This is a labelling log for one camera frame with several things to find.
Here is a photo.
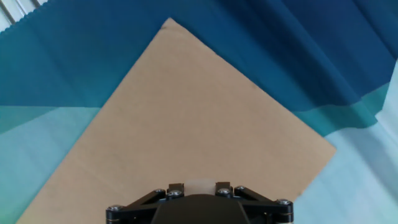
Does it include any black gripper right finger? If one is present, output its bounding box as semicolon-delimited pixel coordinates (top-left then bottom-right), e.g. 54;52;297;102
215;182;295;224

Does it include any brown cardboard sheet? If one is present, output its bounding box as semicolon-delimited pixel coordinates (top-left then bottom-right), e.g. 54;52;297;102
15;17;337;224

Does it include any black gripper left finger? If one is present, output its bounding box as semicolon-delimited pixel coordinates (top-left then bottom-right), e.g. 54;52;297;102
105;182;185;224

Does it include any blue teal white tablecloth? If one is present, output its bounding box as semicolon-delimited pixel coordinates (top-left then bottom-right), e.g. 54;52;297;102
0;0;398;224

